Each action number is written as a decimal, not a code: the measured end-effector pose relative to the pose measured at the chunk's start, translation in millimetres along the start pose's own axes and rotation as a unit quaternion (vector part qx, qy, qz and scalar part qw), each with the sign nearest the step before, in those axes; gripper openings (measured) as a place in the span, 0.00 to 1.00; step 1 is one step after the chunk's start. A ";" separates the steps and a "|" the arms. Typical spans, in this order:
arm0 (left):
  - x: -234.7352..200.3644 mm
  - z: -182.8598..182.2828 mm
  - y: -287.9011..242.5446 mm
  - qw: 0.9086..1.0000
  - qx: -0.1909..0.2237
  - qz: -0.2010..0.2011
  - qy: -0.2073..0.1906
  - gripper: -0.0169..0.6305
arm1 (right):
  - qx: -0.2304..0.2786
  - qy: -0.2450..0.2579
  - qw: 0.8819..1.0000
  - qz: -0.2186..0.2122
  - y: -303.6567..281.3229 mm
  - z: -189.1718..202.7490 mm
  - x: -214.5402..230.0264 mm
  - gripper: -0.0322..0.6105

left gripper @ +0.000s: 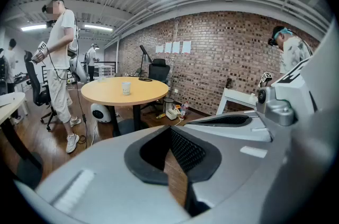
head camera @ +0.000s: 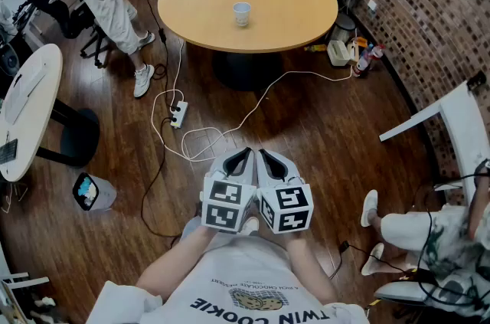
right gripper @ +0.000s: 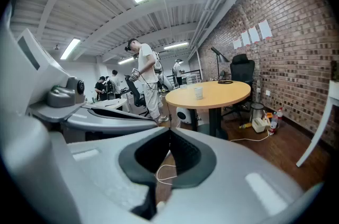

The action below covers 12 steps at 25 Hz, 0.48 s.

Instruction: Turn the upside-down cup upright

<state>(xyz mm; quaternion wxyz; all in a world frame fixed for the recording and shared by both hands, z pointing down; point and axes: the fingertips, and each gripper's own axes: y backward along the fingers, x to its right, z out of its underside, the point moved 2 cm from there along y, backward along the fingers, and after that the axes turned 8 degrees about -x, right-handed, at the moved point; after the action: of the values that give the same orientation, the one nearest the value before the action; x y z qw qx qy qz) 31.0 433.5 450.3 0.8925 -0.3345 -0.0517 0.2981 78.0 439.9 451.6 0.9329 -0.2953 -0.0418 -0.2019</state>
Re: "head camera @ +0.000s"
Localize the white rack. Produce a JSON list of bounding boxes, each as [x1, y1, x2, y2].
[[0, 271, 51, 324]]

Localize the white tissue box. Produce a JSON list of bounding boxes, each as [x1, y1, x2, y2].
[[327, 40, 352, 67]]

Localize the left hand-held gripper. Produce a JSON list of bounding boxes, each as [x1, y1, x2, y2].
[[199, 146, 256, 235]]

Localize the person's white printed t-shirt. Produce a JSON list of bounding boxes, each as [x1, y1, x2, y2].
[[86, 234, 371, 324]]

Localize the black keyboard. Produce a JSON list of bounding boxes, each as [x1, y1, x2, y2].
[[0, 138, 19, 165]]

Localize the person's white shoe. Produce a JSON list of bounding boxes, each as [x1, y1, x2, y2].
[[240, 217, 260, 236]]

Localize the black round bin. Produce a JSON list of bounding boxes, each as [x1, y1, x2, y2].
[[331, 12, 358, 44]]

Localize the person's left forearm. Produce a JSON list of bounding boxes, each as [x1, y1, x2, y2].
[[136, 224, 215, 300]]

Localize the black floor cable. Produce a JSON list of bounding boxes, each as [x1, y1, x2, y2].
[[126, 0, 183, 239]]

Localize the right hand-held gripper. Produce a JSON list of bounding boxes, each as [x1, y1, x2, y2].
[[255, 149, 315, 235]]

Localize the black wheeled chair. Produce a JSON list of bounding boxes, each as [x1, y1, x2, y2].
[[18, 0, 112, 69]]

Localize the person's right forearm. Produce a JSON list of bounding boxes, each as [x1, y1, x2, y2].
[[285, 232, 338, 304]]

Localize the plastic drink bottles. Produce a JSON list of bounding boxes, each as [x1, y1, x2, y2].
[[351, 44, 386, 77]]

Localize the white paper cup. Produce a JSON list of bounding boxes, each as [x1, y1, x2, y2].
[[232, 2, 253, 28]]

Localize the white power strip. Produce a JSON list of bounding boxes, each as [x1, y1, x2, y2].
[[170, 100, 189, 129]]

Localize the white stool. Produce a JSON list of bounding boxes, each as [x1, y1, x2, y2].
[[378, 79, 490, 205]]

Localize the white oval table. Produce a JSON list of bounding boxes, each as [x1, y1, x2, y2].
[[0, 43, 100, 182]]

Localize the grey trash bin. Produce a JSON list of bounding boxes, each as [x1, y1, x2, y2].
[[72, 172, 118, 211]]

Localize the black table pedestal base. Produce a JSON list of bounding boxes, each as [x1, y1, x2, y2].
[[212, 50, 284, 92]]

